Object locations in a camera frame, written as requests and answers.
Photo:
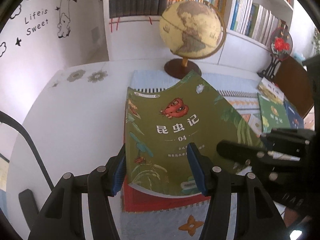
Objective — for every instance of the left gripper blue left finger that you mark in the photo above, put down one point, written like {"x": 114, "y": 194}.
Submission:
{"x": 118, "y": 171}

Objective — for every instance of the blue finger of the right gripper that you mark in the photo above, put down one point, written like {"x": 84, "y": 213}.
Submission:
{"x": 239, "y": 153}
{"x": 282, "y": 156}

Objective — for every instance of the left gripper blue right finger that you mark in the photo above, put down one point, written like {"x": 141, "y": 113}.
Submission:
{"x": 201, "y": 167}

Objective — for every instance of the red fairy tales book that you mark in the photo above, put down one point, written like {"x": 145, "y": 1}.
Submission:
{"x": 136, "y": 201}

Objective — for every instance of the green insect book 03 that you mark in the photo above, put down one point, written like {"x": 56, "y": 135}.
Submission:
{"x": 273, "y": 115}

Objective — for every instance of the olive insect book 04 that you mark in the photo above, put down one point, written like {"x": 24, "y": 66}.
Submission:
{"x": 160, "y": 125}

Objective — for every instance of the row of white blue books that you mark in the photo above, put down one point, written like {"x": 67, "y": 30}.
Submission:
{"x": 255, "y": 21}

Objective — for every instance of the person's right hand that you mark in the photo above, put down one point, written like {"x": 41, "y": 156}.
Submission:
{"x": 292, "y": 218}

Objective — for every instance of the blue fairy tales book 02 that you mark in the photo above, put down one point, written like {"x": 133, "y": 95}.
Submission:
{"x": 295, "y": 120}

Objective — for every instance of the white rabbit hill book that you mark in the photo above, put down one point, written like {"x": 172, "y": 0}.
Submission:
{"x": 271, "y": 91}

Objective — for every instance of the dark brown wooden cabinet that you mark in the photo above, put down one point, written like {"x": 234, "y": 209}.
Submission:
{"x": 293, "y": 81}

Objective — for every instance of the red flower round fan ornament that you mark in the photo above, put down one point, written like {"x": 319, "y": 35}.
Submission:
{"x": 281, "y": 45}

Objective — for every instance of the antique yellow globe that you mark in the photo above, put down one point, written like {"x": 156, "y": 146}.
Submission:
{"x": 192, "y": 31}

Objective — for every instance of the white bookshelf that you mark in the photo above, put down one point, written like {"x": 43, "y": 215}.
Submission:
{"x": 231, "y": 33}

